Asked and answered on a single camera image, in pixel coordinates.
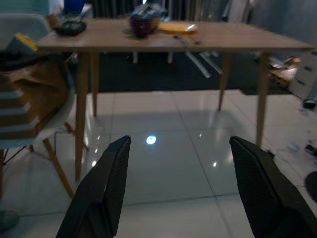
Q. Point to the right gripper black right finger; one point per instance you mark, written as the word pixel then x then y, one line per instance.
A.
pixel 267 198

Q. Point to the yellow plate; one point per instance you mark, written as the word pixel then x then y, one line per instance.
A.
pixel 177 27

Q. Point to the brown white striped box stack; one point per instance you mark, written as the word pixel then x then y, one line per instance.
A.
pixel 15 119

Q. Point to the grey curtain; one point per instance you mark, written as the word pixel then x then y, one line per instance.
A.
pixel 116 7

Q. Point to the yellow and blue box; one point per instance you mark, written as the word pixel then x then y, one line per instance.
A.
pixel 21 43

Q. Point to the small black floor object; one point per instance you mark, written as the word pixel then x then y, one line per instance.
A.
pixel 309 103
pixel 310 149

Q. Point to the crumpled cardboard pile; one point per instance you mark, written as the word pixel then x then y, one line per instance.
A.
pixel 284 73

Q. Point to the brown paper bag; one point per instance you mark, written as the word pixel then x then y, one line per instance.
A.
pixel 44 84

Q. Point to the light wooden table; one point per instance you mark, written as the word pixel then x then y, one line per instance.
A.
pixel 99 37

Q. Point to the white drawer unit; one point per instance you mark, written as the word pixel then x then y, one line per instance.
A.
pixel 305 74

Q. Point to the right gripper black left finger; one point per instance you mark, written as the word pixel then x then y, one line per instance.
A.
pixel 99 198

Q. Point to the woven basket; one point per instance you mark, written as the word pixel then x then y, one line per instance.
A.
pixel 153 22

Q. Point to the black round floor object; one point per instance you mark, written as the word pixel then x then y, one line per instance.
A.
pixel 312 186

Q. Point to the purple bowl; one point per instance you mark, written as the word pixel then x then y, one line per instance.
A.
pixel 141 26

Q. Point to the black cloth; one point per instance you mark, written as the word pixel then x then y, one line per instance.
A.
pixel 19 60

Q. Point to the silver cutlery piece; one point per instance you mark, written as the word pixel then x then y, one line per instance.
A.
pixel 180 38

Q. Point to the white shell chair wooden legs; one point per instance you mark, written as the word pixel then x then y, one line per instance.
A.
pixel 24 27

